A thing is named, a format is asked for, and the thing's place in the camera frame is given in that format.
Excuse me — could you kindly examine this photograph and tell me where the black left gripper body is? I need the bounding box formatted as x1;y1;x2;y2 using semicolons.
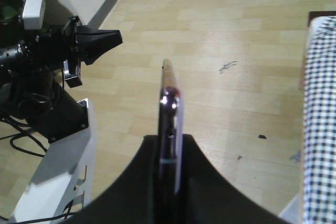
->
28;16;82;88

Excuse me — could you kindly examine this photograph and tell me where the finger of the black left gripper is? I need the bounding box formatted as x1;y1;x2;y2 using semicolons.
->
78;40;122;66
75;29;123;45

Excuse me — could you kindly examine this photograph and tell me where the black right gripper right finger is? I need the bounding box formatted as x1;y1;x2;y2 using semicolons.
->
181;134;285;224

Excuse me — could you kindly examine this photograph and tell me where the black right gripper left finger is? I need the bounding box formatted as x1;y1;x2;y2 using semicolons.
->
64;135;158;224

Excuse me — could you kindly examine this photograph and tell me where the black smartphone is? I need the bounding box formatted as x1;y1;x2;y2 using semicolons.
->
157;59;183;223

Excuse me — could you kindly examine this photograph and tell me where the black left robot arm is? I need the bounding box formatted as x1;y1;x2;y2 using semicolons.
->
1;16;123;143

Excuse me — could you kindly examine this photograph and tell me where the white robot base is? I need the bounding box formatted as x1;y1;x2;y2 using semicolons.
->
8;99;97;223

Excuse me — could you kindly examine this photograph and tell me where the checkered bed sheet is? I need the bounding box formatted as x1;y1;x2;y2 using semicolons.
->
302;16;335;223

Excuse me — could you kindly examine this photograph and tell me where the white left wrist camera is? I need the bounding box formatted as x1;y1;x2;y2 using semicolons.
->
22;0;46;30

